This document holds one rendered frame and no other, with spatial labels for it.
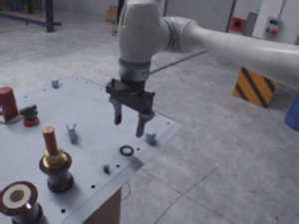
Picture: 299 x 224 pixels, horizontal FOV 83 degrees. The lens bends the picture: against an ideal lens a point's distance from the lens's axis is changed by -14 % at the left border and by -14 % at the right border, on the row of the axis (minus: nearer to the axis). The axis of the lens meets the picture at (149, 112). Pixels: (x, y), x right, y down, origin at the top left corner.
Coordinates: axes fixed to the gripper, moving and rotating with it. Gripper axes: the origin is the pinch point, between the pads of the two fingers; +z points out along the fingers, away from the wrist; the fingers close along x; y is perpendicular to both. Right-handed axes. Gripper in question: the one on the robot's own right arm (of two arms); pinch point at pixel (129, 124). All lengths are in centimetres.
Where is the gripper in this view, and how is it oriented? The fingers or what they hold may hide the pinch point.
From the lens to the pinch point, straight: 65.2
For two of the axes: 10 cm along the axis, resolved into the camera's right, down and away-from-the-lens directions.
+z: -1.3, 8.4, 5.3
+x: -8.2, -3.9, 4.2
